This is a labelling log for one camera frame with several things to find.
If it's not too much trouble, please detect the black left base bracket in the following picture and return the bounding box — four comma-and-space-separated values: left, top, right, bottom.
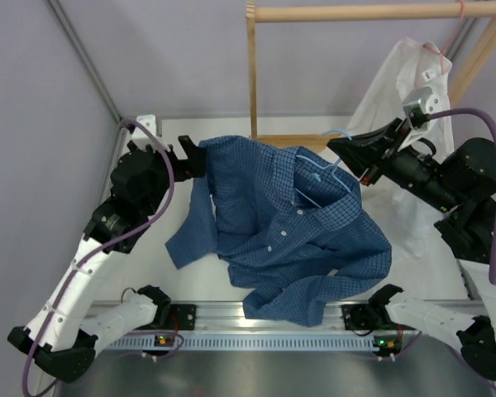
165, 304, 197, 332

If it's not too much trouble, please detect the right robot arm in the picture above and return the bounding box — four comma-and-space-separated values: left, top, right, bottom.
327, 112, 496, 381

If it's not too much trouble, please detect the wooden clothes rack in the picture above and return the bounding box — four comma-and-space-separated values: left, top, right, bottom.
246, 1, 496, 145

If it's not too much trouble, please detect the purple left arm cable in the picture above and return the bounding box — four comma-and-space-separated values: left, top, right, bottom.
22, 118, 175, 397

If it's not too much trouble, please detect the blue checked shirt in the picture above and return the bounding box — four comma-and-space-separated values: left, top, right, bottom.
166, 136, 392, 327

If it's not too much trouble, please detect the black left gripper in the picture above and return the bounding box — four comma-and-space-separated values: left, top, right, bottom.
142, 136, 207, 217

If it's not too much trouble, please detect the black base bracket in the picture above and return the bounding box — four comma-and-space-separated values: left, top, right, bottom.
341, 304, 380, 331
165, 304, 197, 332

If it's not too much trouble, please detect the white shirt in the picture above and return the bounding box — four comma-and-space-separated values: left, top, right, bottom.
347, 38, 454, 264

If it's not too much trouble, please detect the light blue wire hanger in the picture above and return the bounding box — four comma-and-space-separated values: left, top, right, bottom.
293, 127, 356, 208

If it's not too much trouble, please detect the pink wire hanger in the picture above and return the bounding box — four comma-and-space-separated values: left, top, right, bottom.
408, 0, 466, 89

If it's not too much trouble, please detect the aluminium mounting rail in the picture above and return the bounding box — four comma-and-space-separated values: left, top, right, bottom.
86, 300, 472, 352

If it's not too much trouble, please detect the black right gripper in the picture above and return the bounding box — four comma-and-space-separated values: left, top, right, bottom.
328, 121, 463, 216

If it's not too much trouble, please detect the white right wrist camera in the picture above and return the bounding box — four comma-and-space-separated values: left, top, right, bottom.
401, 85, 450, 148

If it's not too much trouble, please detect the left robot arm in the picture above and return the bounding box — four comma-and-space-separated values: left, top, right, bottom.
7, 136, 206, 383

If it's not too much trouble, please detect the black right base bracket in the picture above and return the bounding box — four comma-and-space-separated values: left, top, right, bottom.
341, 304, 380, 331

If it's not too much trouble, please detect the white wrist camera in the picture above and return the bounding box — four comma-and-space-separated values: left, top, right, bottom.
401, 85, 450, 148
127, 114, 163, 152

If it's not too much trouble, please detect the aluminium corner frame profile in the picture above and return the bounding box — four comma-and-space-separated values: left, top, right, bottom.
43, 0, 127, 166

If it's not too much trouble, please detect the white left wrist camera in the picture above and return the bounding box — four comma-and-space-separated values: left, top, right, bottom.
127, 114, 163, 152

